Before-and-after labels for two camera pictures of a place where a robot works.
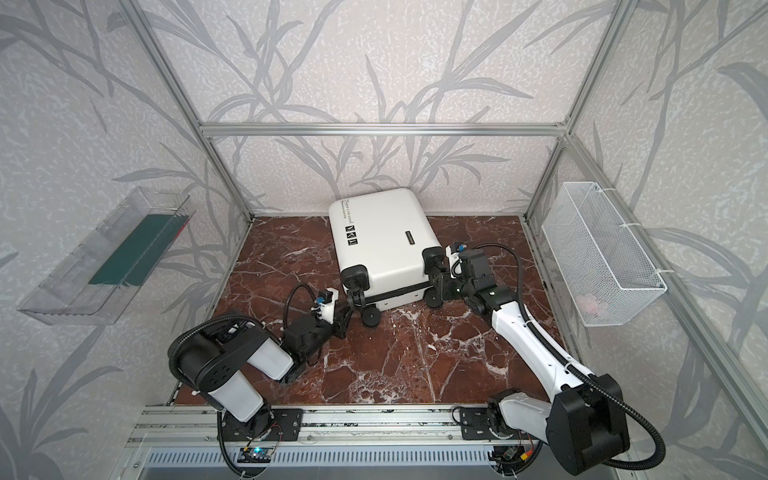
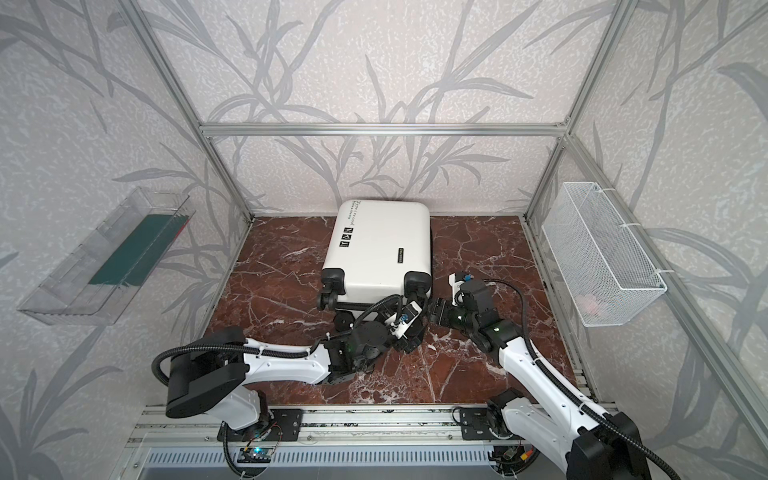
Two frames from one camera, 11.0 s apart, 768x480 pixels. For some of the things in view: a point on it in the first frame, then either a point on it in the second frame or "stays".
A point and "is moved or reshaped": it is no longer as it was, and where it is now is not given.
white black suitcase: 387,249 is moved or reshaped
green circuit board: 255,455 stays
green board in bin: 136,257 stays
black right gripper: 451,271 to 447,311
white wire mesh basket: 602,268 stays
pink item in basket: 589,301 stays
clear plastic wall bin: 97,280 stays
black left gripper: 341,315 to 411,327
